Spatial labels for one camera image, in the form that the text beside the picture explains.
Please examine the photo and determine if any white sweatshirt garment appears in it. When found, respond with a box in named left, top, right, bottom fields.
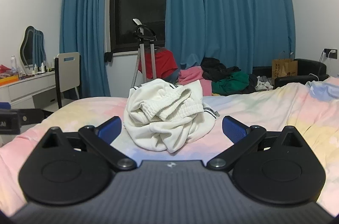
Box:
left=124, top=78, right=219, bottom=153

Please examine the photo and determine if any white dressing desk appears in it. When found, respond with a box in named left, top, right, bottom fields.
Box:
left=1, top=72, right=57, bottom=109

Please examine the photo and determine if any green garment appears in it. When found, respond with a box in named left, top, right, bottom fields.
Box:
left=211, top=71, right=249, bottom=95

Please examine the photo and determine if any black garment pile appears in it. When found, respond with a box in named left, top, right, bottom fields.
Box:
left=200, top=57, right=241, bottom=82

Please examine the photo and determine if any pastel tie-dye bed sheet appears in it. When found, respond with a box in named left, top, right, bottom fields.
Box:
left=1, top=77, right=338, bottom=215

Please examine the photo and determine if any beige black chair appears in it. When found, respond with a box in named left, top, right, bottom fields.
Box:
left=55, top=52, right=81, bottom=109

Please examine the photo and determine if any pink garment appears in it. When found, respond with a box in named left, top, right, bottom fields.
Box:
left=178, top=66, right=212, bottom=96

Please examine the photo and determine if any black armchair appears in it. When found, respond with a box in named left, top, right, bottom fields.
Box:
left=251, top=58, right=330, bottom=89

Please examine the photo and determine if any red garment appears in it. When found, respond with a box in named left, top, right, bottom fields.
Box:
left=145, top=47, right=178, bottom=79

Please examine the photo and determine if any silver tripod with phone holder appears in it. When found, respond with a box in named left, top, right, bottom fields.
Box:
left=131, top=18, right=157, bottom=88

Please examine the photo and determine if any left blue curtain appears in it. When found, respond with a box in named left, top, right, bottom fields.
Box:
left=59, top=0, right=110, bottom=98

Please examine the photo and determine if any blue curtain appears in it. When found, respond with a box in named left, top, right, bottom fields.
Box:
left=165, top=0, right=295, bottom=73
left=59, top=0, right=110, bottom=98

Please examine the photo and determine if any right blue curtain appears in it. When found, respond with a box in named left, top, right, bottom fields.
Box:
left=165, top=0, right=295, bottom=73

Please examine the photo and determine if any wall power outlet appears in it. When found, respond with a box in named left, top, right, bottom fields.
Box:
left=324, top=48, right=338, bottom=59

